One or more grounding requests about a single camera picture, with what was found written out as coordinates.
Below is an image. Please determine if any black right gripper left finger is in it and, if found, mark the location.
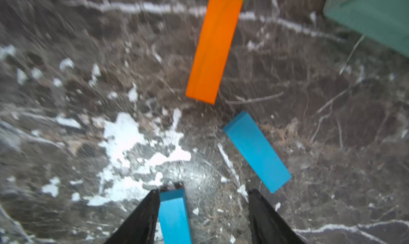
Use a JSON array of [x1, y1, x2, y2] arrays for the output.
[[105, 189, 160, 244]]

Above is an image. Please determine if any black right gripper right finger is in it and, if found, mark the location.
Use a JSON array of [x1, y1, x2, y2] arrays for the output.
[[248, 189, 303, 244]]

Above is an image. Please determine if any teal building block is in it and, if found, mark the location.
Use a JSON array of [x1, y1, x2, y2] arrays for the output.
[[158, 188, 192, 244], [223, 111, 292, 193]]

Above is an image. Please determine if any orange building block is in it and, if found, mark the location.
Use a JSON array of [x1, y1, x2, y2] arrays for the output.
[[186, 0, 244, 104]]

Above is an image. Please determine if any mint green file organizer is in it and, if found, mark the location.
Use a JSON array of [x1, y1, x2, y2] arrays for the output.
[[323, 0, 409, 57]]

